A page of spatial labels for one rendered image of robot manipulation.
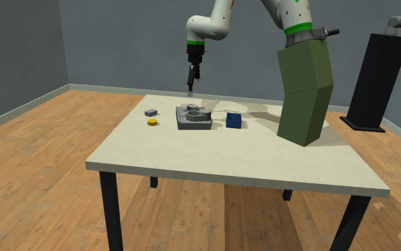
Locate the yellow short cylinder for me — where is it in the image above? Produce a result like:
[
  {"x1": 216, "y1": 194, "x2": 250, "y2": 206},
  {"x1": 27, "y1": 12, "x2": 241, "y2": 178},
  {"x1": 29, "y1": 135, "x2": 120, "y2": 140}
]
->
[{"x1": 147, "y1": 119, "x2": 157, "y2": 126}]

